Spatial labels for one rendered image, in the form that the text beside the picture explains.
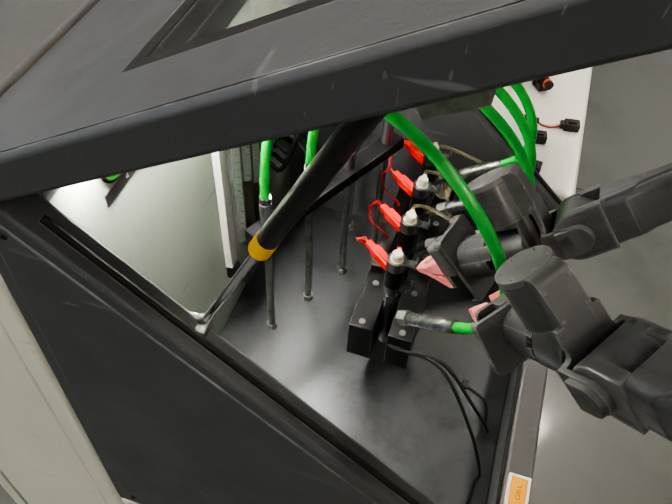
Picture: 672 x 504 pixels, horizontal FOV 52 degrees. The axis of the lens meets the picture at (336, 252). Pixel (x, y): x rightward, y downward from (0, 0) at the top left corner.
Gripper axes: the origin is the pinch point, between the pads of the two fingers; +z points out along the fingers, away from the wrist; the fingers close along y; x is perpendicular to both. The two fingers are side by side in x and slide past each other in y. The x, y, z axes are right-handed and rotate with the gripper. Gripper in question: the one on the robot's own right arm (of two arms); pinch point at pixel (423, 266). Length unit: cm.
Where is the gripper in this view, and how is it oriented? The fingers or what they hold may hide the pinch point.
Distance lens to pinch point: 99.6
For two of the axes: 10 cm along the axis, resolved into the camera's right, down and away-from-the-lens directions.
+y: -5.9, -7.5, -3.1
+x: -5.5, 6.5, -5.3
